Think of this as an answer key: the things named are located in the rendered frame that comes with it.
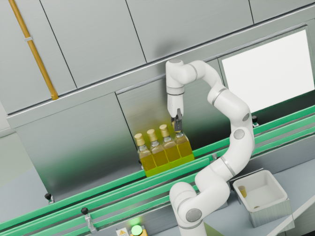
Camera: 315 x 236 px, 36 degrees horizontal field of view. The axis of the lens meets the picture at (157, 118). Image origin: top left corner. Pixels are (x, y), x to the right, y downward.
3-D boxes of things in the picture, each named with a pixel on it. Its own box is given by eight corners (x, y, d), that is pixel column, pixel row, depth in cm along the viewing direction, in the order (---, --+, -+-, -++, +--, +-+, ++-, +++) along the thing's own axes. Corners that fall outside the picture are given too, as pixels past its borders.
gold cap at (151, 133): (156, 136, 213) (153, 128, 211) (158, 139, 210) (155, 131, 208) (148, 138, 213) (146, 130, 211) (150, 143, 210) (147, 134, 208)
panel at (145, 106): (315, 88, 235) (304, 23, 219) (318, 91, 232) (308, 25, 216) (139, 154, 231) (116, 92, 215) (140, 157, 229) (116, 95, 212)
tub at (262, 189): (271, 183, 221) (267, 167, 217) (293, 212, 201) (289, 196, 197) (235, 196, 220) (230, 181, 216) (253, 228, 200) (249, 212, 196)
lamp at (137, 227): (141, 227, 210) (139, 222, 209) (143, 234, 206) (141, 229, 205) (131, 231, 210) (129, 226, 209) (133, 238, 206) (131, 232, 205)
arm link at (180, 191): (197, 207, 188) (188, 173, 181) (208, 227, 177) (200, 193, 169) (173, 216, 187) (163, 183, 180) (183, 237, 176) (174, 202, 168)
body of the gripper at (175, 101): (163, 85, 207) (164, 109, 212) (169, 94, 198) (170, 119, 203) (181, 83, 208) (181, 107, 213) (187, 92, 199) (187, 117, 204)
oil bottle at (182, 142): (196, 167, 226) (183, 129, 216) (199, 173, 221) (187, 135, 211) (184, 172, 226) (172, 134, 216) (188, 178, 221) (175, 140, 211)
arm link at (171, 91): (163, 81, 206) (164, 87, 208) (168, 89, 199) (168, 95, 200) (181, 79, 208) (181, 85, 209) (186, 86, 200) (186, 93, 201)
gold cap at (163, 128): (168, 131, 214) (166, 123, 212) (170, 135, 211) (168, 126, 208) (161, 134, 213) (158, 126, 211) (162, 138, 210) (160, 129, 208)
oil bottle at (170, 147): (184, 171, 226) (171, 134, 216) (187, 178, 221) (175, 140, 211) (173, 176, 226) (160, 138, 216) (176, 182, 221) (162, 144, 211)
